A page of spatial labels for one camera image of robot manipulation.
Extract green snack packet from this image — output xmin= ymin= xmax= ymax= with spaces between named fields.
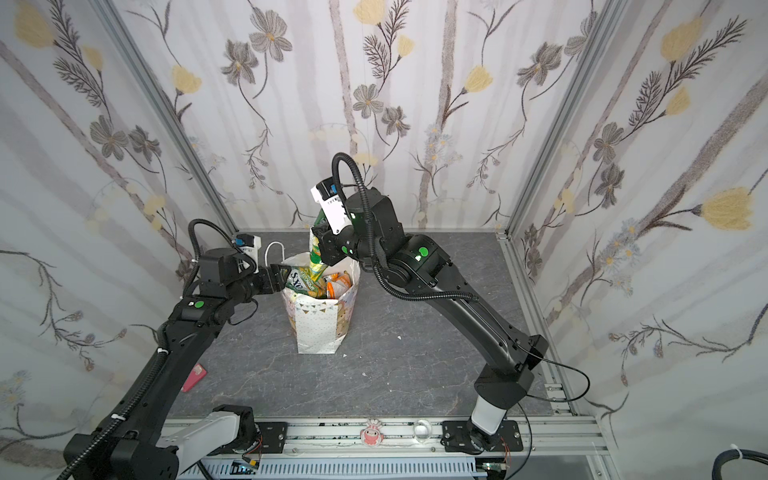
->
xmin=309 ymin=211 xmax=326 ymax=268
xmin=286 ymin=266 xmax=326 ymax=299

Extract orange snack packet back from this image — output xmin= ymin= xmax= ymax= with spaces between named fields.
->
xmin=323 ymin=271 xmax=354 ymax=300

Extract white cartoon paper bag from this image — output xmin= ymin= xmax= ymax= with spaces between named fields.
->
xmin=282 ymin=251 xmax=361 ymax=355

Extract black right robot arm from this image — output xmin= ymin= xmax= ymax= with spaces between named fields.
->
xmin=312 ymin=152 xmax=549 ymax=440

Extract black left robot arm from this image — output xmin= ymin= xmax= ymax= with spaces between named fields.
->
xmin=59 ymin=219 xmax=290 ymax=479

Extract pink object at left edge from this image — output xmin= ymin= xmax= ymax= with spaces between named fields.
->
xmin=181 ymin=363 xmax=207 ymax=393

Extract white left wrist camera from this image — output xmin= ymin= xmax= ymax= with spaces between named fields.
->
xmin=234 ymin=232 xmax=262 ymax=270

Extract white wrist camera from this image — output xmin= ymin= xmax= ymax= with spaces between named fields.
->
xmin=234 ymin=232 xmax=262 ymax=270
xmin=310 ymin=177 xmax=352 ymax=235

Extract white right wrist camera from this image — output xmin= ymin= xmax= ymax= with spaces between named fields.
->
xmin=310 ymin=177 xmax=352 ymax=235

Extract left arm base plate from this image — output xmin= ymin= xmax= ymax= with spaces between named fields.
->
xmin=209 ymin=419 xmax=289 ymax=456

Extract white slotted cable duct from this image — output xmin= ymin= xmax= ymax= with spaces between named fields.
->
xmin=203 ymin=457 xmax=488 ymax=479

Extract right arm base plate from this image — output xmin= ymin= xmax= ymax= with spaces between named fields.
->
xmin=440 ymin=420 xmax=524 ymax=456

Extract aluminium front rail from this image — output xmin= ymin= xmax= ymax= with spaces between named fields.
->
xmin=161 ymin=416 xmax=610 ymax=460

